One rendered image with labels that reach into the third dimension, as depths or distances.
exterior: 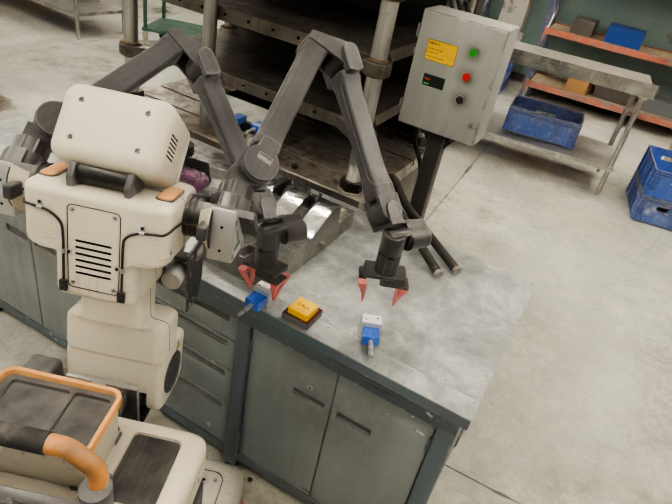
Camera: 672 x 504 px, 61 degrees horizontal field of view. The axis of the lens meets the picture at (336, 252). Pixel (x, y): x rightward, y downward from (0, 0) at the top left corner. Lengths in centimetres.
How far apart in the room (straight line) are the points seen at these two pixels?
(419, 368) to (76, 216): 86
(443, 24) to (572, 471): 177
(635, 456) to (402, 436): 141
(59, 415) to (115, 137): 50
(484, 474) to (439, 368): 97
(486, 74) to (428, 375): 105
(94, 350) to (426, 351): 81
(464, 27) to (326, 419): 132
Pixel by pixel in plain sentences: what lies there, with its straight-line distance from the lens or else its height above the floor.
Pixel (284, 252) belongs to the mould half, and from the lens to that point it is 159.
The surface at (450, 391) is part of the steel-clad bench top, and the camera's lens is 144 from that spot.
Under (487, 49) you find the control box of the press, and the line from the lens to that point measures 203.
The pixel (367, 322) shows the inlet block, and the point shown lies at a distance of 147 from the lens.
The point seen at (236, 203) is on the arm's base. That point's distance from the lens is 112.
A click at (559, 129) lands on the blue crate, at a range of 511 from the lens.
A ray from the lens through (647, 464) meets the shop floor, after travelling 282.
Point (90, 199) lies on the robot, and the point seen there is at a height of 123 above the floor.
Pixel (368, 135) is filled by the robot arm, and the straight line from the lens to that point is 136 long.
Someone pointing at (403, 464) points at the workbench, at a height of 47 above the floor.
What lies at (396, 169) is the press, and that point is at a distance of 249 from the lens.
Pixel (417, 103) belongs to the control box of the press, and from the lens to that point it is 213.
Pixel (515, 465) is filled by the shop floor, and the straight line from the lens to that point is 248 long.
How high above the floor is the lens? 178
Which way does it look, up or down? 33 degrees down
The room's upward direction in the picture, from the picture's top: 12 degrees clockwise
